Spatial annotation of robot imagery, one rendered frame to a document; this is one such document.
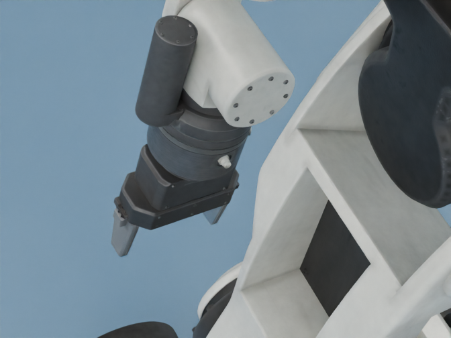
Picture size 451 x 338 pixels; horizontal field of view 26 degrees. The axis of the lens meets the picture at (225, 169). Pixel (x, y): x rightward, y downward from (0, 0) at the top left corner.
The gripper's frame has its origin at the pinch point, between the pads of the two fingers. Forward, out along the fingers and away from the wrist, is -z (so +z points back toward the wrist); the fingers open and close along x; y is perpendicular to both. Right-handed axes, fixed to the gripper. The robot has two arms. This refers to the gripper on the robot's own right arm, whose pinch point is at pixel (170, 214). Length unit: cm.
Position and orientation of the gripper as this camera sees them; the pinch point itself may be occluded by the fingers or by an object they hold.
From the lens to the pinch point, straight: 98.0
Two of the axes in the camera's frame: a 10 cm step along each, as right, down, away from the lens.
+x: -8.3, 2.7, -4.9
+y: 5.1, 7.2, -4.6
